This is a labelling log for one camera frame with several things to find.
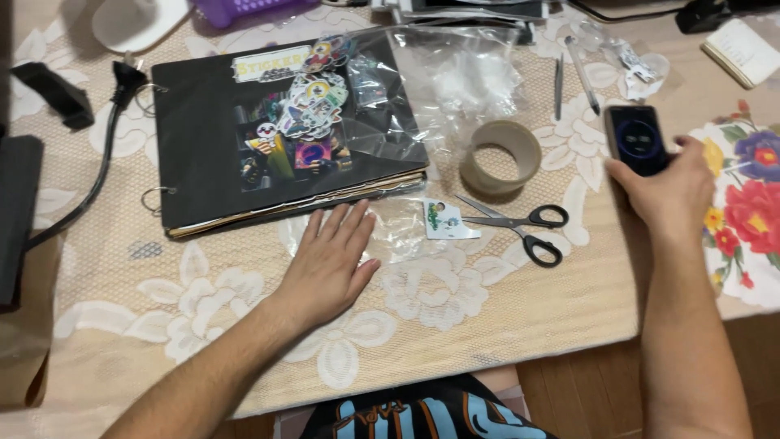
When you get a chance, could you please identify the pile of colourful stickers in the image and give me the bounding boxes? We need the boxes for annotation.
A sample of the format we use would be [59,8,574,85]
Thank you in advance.
[277,33,357,141]

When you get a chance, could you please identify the black power cable with plug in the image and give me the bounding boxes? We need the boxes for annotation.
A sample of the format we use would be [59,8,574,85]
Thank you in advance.
[24,60,149,252]

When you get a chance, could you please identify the black device with cable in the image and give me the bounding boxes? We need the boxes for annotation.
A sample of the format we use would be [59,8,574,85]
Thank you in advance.
[567,0,780,35]

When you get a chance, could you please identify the black flat case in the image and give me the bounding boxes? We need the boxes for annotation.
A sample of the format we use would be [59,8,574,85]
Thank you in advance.
[0,135,45,309]

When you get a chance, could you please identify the white lamp base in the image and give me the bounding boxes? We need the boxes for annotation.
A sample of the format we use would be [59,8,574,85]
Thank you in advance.
[91,0,193,54]

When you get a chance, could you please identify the crumpled clear plastic wrapper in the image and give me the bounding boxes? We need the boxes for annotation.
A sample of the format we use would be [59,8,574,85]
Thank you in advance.
[576,21,671,102]

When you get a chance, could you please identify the purple plastic basket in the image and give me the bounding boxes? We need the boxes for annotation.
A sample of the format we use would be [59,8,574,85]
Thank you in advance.
[189,0,323,29]

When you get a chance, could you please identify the clear ballpoint pen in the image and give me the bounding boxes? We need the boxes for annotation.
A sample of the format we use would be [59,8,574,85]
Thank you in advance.
[563,35,602,117]

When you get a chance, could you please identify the person's left hand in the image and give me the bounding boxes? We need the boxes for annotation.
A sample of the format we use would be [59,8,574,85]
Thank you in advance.
[270,199,381,334]

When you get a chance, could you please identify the black-handled scissors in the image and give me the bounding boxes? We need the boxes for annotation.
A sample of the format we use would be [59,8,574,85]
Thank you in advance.
[455,194,570,268]

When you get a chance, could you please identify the clear plastic bag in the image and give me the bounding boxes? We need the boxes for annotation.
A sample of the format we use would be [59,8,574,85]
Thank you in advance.
[277,24,525,264]

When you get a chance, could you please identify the person's black printed shorts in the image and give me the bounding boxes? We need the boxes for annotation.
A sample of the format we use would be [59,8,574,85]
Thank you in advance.
[299,373,558,439]

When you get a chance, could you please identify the small cream notebook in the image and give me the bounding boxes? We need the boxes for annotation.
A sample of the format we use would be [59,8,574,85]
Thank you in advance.
[701,18,780,90]

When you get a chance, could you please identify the beige lace tablecloth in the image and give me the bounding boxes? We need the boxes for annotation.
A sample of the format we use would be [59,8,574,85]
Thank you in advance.
[0,0,780,422]

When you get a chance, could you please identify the small cartoon sticker sheet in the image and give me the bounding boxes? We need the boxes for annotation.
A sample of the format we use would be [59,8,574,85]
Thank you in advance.
[423,198,482,240]

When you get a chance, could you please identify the grey metal tweezers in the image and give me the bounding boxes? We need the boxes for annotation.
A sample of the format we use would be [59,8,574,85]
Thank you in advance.
[553,52,565,122]

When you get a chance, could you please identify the person's right hand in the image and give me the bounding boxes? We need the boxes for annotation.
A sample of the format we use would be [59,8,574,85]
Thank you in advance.
[604,135,716,240]

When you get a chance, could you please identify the roll of clear packing tape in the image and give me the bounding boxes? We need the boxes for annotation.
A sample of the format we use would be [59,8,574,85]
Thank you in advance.
[459,120,543,197]

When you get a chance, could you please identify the black smartphone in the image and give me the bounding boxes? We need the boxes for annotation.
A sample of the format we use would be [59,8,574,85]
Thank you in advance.
[604,105,671,178]

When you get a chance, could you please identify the black folded strap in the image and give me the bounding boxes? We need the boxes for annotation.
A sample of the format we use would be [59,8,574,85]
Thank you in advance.
[10,61,95,130]

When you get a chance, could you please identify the colourful floral cloth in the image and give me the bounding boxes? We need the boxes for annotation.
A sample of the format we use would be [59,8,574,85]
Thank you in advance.
[687,99,780,309]

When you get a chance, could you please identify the black ring-bound sticker album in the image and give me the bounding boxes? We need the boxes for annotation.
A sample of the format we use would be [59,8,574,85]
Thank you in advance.
[141,32,430,239]

